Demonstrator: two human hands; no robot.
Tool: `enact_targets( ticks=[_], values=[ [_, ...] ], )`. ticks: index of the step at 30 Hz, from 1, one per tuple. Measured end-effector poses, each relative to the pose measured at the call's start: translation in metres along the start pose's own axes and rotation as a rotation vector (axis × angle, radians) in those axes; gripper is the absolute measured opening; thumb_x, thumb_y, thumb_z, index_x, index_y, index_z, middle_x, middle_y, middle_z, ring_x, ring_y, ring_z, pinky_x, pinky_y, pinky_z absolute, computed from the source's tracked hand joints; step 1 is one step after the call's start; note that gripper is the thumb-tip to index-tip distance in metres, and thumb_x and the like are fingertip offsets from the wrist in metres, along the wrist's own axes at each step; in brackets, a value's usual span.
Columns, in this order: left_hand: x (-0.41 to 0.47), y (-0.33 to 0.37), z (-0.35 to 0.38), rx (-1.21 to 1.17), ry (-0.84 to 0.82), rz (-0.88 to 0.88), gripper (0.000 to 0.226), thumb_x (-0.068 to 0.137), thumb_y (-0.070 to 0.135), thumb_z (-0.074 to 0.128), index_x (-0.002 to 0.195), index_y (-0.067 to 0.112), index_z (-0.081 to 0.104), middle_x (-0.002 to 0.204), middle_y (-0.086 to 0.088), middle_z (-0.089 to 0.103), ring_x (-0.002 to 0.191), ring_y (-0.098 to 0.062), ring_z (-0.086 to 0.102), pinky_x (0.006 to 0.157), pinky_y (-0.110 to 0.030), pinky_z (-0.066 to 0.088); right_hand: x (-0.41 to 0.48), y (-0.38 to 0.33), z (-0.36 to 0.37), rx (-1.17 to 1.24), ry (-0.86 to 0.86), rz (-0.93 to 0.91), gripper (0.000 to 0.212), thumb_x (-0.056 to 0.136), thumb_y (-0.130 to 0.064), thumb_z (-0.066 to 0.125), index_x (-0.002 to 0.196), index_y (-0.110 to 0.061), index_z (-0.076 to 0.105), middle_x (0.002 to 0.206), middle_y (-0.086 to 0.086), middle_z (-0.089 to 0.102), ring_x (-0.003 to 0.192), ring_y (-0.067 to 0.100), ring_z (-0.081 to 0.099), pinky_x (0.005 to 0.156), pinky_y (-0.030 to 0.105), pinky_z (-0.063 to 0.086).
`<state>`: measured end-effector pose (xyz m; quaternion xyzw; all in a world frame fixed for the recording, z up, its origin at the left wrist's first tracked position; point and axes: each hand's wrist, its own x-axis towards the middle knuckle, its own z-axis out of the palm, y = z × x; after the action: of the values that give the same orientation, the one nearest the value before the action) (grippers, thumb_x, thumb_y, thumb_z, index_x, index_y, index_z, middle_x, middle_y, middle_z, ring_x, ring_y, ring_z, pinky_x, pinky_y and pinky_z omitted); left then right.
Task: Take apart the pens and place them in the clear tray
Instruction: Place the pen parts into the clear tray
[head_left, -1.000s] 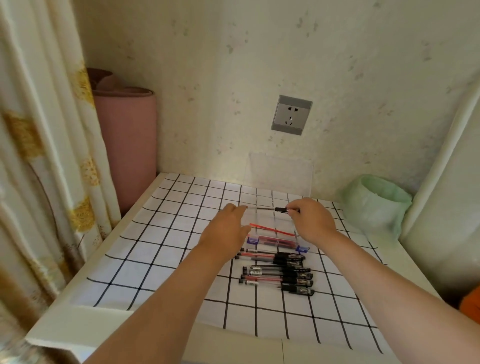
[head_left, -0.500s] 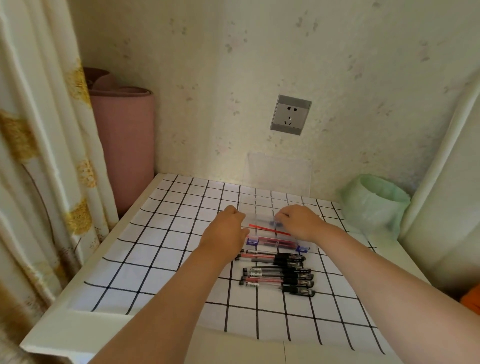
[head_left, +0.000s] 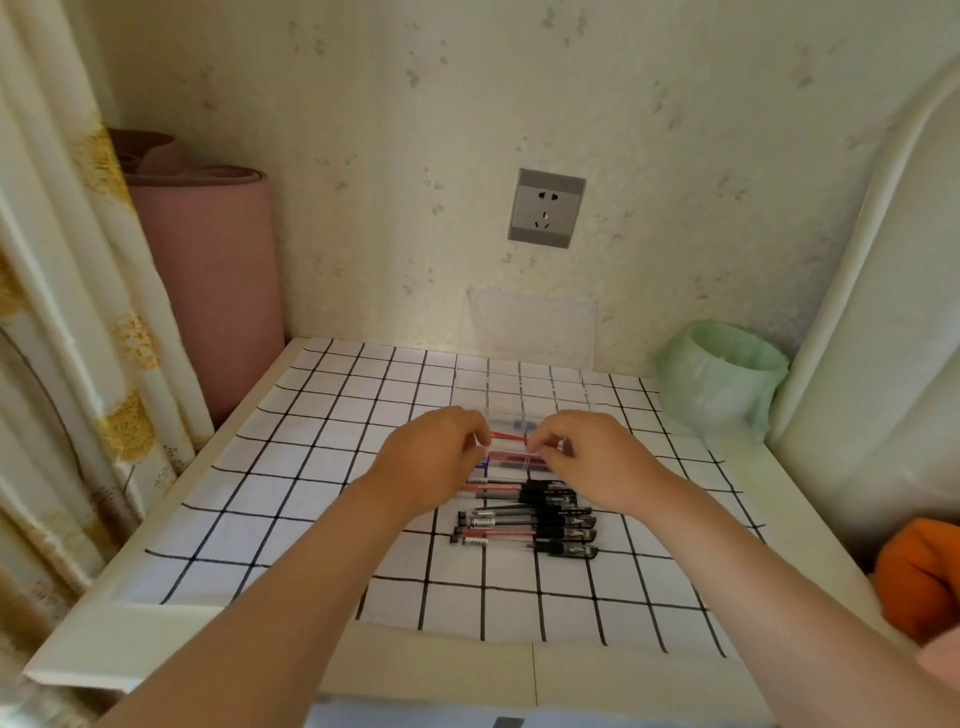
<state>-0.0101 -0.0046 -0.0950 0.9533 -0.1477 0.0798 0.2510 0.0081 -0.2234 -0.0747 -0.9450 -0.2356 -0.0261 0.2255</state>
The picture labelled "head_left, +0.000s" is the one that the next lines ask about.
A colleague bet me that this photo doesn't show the person's left hand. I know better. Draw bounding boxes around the person's left hand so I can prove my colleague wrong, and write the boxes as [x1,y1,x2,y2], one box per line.
[367,406,494,526]

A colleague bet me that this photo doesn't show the person's right hand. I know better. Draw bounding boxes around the person's right hand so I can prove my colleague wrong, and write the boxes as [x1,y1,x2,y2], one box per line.
[528,410,664,519]

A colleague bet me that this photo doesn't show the person's left forearm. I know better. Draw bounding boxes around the person's left forearm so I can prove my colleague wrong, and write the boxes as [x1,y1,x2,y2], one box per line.
[93,471,438,728]

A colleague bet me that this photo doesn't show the person's right forearm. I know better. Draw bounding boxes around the person's right forearm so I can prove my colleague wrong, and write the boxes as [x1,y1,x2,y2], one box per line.
[618,463,960,728]

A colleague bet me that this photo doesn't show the clear plastic pen box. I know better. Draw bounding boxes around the clear plastic pen box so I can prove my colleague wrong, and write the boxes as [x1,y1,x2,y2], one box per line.
[483,407,555,483]

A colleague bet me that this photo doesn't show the pile of gel pens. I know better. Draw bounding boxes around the pile of gel pens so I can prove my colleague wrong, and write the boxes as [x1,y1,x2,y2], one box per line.
[450,454,600,562]

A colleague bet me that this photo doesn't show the clear plastic box lid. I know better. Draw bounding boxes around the clear plastic box lid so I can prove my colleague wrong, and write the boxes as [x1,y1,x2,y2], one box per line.
[458,288,598,374]

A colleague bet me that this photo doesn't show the black grid white tablecloth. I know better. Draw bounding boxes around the black grid white tablecloth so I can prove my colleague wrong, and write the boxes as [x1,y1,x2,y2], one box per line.
[114,336,769,661]

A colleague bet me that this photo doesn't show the green bag lined bin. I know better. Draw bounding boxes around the green bag lined bin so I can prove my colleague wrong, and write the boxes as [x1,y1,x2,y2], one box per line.
[654,319,792,445]

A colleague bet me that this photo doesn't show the pink rolled mat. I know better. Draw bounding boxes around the pink rolled mat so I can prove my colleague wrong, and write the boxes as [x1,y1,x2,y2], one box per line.
[107,128,288,430]

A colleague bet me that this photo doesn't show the white padded headboard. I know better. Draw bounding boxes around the white padded headboard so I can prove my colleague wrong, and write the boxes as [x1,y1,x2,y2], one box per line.
[763,66,960,575]

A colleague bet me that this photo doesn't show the orange cloth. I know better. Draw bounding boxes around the orange cloth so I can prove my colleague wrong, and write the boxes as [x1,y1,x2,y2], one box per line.
[872,517,960,646]

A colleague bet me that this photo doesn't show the cream floral curtain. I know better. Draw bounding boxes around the cream floral curtain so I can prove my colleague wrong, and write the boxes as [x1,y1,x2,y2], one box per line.
[0,0,217,680]

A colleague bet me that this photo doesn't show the grey wall socket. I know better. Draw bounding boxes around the grey wall socket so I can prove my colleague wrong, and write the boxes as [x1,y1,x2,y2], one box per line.
[506,168,588,251]

